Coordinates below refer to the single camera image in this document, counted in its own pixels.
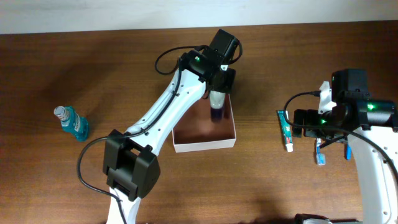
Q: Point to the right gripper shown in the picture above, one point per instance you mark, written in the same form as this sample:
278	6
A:
310	116

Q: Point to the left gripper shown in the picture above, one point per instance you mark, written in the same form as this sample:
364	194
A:
229	84

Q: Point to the clear spray bottle dark liquid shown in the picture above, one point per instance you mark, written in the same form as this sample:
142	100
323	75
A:
217	105

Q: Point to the green toothpaste tube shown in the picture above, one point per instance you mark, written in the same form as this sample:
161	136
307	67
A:
286	132

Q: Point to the blue white toothbrush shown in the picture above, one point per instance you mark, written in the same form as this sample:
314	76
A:
320	158

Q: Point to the blue disposable razor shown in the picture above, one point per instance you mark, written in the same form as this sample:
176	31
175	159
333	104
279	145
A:
347	152

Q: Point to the teal mouthwash bottle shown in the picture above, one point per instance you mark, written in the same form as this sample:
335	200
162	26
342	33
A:
72	122

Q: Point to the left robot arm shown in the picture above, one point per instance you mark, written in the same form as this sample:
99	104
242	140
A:
130	159

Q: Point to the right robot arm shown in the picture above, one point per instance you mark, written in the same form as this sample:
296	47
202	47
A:
348	114

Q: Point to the white cardboard box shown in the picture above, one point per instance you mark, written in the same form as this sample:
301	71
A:
196	131

